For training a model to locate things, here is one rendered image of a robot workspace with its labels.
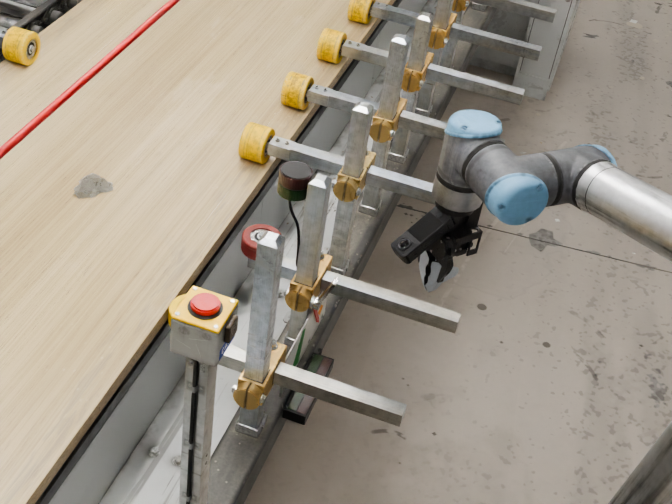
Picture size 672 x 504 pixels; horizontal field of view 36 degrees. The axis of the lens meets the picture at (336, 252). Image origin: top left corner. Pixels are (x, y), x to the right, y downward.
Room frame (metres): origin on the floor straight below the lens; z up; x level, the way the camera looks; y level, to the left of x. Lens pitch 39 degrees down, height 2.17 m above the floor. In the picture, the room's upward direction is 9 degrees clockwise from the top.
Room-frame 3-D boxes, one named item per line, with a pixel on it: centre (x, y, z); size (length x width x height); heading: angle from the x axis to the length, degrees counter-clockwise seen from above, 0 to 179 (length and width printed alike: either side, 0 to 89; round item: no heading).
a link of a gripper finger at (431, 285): (1.47, -0.21, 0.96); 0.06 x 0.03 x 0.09; 127
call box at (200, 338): (1.01, 0.16, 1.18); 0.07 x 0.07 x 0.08; 77
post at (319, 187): (1.50, 0.05, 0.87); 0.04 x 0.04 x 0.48; 77
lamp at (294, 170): (1.51, 0.09, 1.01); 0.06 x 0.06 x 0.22; 77
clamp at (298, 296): (1.53, 0.05, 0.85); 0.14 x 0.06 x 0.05; 167
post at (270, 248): (1.26, 0.10, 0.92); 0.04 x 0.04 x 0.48; 77
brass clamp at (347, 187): (1.77, -0.01, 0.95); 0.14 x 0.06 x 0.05; 167
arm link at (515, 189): (1.39, -0.26, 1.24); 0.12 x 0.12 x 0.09; 30
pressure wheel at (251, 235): (1.57, 0.15, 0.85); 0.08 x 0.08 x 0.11
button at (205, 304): (1.01, 0.16, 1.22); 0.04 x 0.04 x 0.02
